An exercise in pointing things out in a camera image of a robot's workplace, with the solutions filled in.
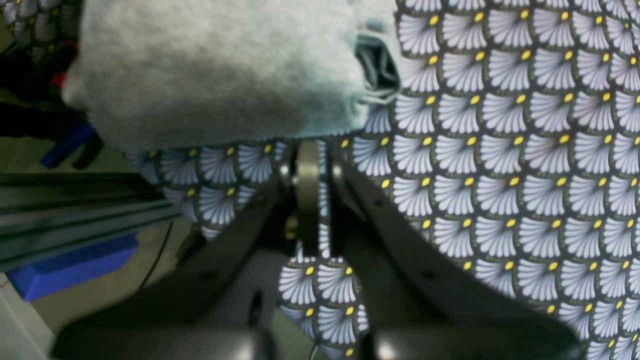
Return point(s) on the blue clamp post right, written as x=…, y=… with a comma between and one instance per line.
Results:
x=69, y=144

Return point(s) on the black aluminium frame rail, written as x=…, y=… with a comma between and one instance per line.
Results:
x=48, y=214

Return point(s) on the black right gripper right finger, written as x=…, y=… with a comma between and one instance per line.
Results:
x=419, y=304

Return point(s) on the blue plastic bracket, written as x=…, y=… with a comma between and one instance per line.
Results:
x=45, y=277

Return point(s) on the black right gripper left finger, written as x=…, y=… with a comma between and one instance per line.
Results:
x=218, y=305

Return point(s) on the fan-patterned table cloth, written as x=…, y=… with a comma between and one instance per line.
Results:
x=514, y=148

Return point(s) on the light grey T-shirt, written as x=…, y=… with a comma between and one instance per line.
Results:
x=169, y=74

